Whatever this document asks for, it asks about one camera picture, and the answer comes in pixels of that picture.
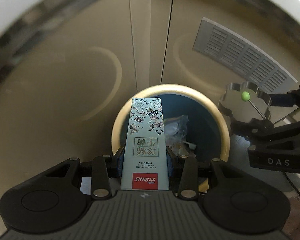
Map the silver flower-shaped foil tray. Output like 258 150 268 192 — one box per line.
218 81 271 122

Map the light blue tea packet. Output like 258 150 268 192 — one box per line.
121 98 169 191

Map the green-tipped metal pick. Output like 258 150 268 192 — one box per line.
241 91 266 120

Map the clear plastic bag with trash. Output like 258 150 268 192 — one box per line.
164 115 197 158

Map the blue trash bin cream rim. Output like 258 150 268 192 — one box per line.
111 83 231 193

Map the grey cabinet vent grille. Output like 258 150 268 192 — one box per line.
193 17 298 94

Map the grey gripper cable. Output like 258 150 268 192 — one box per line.
283 172 300 205

